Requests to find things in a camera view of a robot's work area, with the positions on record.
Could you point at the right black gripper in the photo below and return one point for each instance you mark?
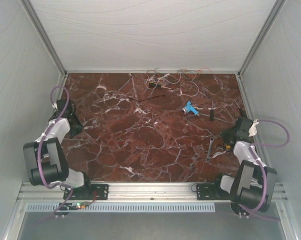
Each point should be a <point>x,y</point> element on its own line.
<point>224,136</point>

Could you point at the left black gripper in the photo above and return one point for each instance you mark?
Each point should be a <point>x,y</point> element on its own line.
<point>75,132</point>

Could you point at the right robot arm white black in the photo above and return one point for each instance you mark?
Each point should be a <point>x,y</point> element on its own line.
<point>254,183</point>

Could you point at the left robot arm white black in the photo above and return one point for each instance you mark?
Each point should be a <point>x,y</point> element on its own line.
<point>45,161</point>

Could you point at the black zip tie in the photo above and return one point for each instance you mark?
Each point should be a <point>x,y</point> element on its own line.
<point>146,99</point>

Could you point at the silver wrench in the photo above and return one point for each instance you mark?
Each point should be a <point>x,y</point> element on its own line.
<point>208,156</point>

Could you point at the small black screwdriver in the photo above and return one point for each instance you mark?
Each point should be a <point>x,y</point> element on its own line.
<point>211,114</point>

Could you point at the blue plastic connector tool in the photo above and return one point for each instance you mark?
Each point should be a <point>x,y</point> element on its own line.
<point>189,108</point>

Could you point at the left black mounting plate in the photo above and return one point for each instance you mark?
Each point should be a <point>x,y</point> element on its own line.
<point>95,191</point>

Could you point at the black mounting plate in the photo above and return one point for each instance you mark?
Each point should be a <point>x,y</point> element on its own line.
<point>95,191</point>
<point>204,191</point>

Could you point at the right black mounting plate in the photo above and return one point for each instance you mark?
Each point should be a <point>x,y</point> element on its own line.
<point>204,191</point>

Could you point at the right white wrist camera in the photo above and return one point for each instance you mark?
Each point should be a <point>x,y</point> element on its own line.
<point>253,129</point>

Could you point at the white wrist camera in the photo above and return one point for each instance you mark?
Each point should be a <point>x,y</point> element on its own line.
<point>55,106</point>
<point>253,129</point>

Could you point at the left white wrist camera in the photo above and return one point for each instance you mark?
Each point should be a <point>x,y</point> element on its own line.
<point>55,106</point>

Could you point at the grey slotted cable duct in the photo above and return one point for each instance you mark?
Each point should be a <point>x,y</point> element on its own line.
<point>147,207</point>

